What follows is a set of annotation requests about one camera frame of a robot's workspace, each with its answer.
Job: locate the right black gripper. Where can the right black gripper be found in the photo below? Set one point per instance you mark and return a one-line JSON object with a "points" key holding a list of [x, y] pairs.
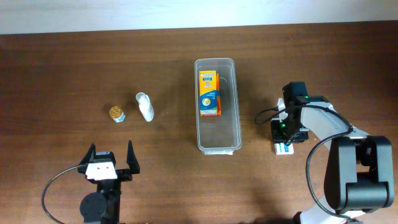
{"points": [[277, 136]]}

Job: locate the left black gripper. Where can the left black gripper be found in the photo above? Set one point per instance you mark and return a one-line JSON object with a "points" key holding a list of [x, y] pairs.
{"points": [[131, 161]]}

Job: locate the white Panadol box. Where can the white Panadol box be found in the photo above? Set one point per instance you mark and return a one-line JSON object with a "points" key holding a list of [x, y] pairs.
{"points": [[283, 149]]}

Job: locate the orange medicine box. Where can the orange medicine box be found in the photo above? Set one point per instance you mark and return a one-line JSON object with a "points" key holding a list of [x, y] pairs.
{"points": [[219, 99]]}

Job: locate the yellow blue medicine box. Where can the yellow blue medicine box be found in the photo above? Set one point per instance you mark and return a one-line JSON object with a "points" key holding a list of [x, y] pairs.
{"points": [[208, 91]]}

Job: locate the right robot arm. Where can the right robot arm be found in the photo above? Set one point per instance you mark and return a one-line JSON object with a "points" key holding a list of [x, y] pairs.
{"points": [[359, 171]]}

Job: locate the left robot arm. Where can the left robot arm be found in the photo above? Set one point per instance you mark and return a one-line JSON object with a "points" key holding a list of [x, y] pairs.
{"points": [[103, 206]]}

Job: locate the clear plastic container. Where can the clear plastic container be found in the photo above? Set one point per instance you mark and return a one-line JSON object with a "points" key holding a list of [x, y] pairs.
{"points": [[217, 106]]}

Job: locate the small gold-lidded balm jar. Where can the small gold-lidded balm jar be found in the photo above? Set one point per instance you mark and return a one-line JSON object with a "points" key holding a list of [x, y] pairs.
{"points": [[116, 114]]}

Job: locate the white spray bottle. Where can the white spray bottle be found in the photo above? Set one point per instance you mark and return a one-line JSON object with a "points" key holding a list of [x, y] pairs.
{"points": [[145, 106]]}

